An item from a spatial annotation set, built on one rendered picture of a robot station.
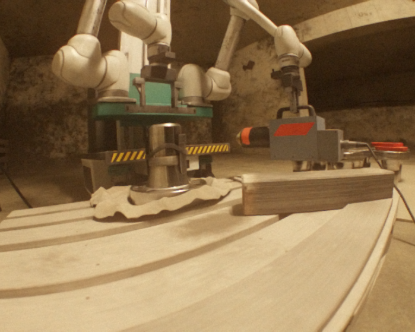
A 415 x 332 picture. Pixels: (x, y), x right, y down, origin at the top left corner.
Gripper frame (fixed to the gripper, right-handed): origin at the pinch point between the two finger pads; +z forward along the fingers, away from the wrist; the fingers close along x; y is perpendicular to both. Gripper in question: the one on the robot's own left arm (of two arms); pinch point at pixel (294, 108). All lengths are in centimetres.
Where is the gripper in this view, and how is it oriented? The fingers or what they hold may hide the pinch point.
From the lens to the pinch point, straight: 89.6
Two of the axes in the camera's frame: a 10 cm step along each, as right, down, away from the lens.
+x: 7.1, -1.1, 7.0
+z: 0.6, 9.9, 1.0
